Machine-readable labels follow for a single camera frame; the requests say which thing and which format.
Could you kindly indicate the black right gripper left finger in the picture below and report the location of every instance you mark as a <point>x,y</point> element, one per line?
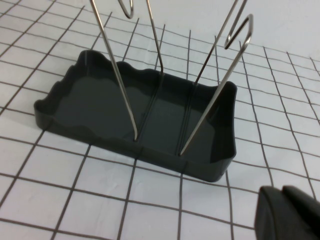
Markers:
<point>271,215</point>

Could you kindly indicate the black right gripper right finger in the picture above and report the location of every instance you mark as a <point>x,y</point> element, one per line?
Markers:
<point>307,220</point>

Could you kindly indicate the dark grey tray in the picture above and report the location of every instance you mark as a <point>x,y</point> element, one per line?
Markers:
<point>100,105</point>

